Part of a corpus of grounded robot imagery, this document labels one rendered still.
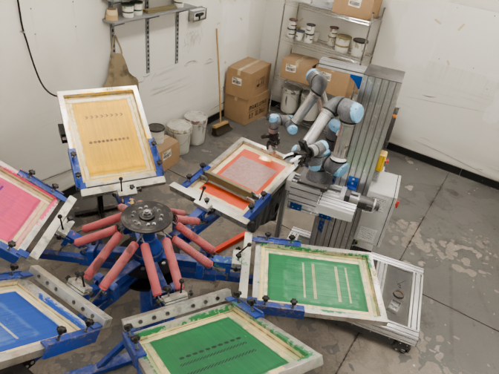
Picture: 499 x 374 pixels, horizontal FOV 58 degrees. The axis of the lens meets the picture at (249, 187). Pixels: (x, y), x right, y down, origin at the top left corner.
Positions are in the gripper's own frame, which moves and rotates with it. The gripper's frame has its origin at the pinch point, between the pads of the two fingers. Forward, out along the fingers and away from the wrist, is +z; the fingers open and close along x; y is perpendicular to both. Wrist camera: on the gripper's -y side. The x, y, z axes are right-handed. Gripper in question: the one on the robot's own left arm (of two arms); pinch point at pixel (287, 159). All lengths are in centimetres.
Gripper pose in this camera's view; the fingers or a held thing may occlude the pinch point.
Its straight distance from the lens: 258.2
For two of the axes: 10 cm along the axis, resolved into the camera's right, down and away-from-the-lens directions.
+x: -7.1, -3.5, 6.1
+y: -0.1, 8.7, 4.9
